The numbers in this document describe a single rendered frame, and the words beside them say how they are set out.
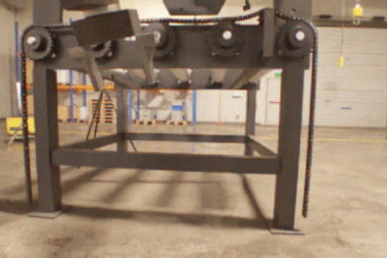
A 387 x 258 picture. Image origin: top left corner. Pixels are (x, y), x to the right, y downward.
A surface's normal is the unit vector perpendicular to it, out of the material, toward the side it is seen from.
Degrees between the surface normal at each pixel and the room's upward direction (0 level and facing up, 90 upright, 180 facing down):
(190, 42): 90
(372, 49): 90
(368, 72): 90
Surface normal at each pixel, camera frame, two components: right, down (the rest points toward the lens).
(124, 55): -0.07, 0.08
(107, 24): -0.12, 0.47
